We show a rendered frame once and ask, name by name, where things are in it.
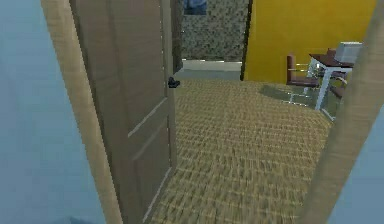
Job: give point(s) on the blue framed wall picture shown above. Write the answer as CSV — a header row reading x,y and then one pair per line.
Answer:
x,y
195,6

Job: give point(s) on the grey box on table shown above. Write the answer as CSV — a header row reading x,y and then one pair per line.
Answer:
x,y
348,51

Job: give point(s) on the brown chair with metal frame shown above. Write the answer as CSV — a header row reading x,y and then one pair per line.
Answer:
x,y
297,75
338,87

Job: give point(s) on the brown wooden room door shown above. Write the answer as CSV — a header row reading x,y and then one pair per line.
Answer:
x,y
133,83

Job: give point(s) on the white table with brown top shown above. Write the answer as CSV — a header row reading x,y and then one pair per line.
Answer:
x,y
328,70

